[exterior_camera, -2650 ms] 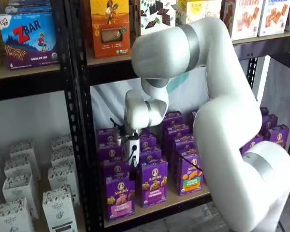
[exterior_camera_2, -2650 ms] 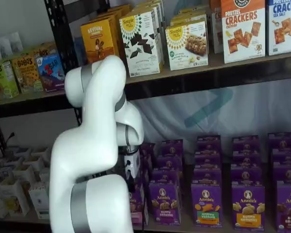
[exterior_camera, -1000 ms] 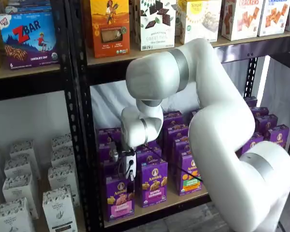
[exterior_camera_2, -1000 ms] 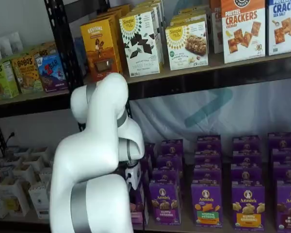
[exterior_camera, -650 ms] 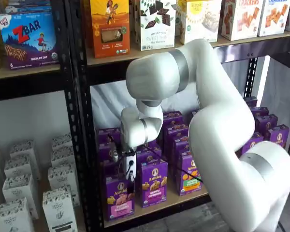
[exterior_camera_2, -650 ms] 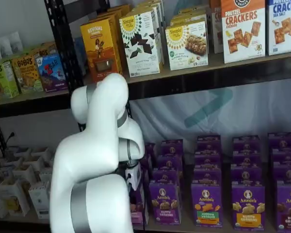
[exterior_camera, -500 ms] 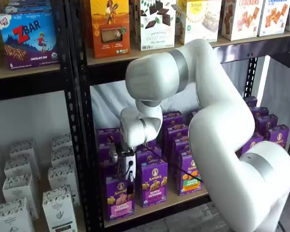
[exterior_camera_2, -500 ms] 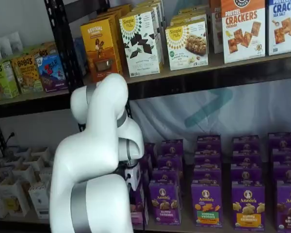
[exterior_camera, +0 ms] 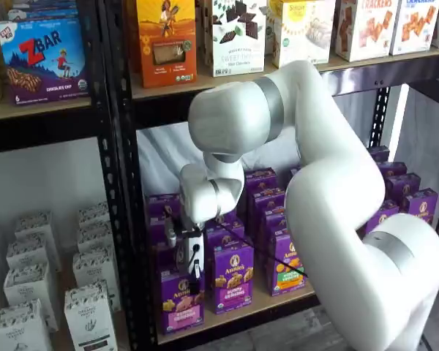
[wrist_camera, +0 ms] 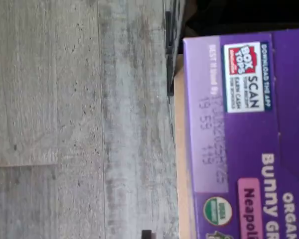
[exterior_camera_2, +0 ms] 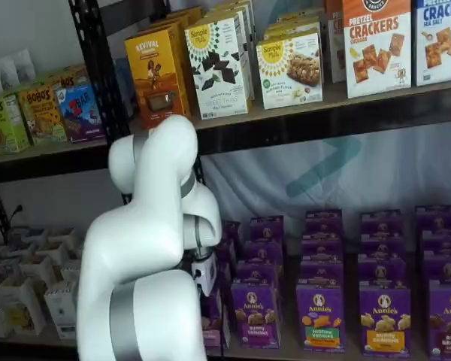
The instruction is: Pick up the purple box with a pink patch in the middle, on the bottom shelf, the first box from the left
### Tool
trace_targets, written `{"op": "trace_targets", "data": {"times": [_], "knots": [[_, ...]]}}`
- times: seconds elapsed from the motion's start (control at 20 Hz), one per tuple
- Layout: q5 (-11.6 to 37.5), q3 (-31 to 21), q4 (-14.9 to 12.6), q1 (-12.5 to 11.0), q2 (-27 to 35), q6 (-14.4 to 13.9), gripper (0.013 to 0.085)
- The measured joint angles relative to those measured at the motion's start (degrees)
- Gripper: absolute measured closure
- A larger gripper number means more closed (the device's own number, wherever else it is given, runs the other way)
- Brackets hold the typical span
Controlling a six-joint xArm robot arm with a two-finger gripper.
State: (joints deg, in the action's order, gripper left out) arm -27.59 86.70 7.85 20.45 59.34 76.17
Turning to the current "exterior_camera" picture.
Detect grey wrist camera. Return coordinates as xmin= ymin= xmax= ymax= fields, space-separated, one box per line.
xmin=165 ymin=218 xmax=180 ymax=250

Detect black cable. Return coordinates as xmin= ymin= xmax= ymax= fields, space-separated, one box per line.
xmin=203 ymin=218 xmax=309 ymax=279

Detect blue snack bar box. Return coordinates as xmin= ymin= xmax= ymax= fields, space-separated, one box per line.
xmin=0 ymin=0 xmax=80 ymax=25

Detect white mint chocolate box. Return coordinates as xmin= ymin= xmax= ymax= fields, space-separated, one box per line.
xmin=211 ymin=0 xmax=267 ymax=78

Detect purple Annie's bunny grahams box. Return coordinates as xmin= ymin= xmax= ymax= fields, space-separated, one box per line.
xmin=213 ymin=242 xmax=255 ymax=315

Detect blue Zbar snack box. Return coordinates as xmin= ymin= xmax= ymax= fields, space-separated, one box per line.
xmin=0 ymin=17 xmax=91 ymax=106

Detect black metal shelving rack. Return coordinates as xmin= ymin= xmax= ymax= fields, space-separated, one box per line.
xmin=0 ymin=0 xmax=132 ymax=351
xmin=94 ymin=0 xmax=439 ymax=351

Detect purple Annie's box magenta patch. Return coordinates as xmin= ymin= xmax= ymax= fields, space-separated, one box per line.
xmin=214 ymin=211 xmax=239 ymax=231
xmin=204 ymin=226 xmax=246 ymax=253

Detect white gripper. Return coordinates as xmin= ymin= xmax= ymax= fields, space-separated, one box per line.
xmin=174 ymin=228 xmax=206 ymax=295

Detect purple Annie's box green patch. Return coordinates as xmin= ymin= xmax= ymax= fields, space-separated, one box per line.
xmin=269 ymin=233 xmax=310 ymax=297
xmin=251 ymin=187 xmax=287 ymax=220
xmin=242 ymin=167 xmax=279 ymax=198
xmin=262 ymin=208 xmax=290 ymax=238

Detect orange snack box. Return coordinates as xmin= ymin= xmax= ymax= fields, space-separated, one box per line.
xmin=135 ymin=0 xmax=198 ymax=88

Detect white yellow snack box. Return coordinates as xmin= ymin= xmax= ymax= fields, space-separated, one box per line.
xmin=270 ymin=0 xmax=332 ymax=69

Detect wooden shelf board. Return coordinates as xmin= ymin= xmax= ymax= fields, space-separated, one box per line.
xmin=131 ymin=45 xmax=439 ymax=100
xmin=0 ymin=97 xmax=92 ymax=121
xmin=157 ymin=281 xmax=319 ymax=344

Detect white crackers box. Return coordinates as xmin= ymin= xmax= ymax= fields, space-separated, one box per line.
xmin=389 ymin=0 xmax=439 ymax=56
xmin=334 ymin=0 xmax=392 ymax=62

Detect purple Annie's box pink patch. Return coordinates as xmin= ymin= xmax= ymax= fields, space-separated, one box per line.
xmin=160 ymin=266 xmax=206 ymax=336
xmin=148 ymin=215 xmax=173 ymax=244
xmin=154 ymin=239 xmax=180 ymax=273
xmin=146 ymin=192 xmax=184 ymax=220

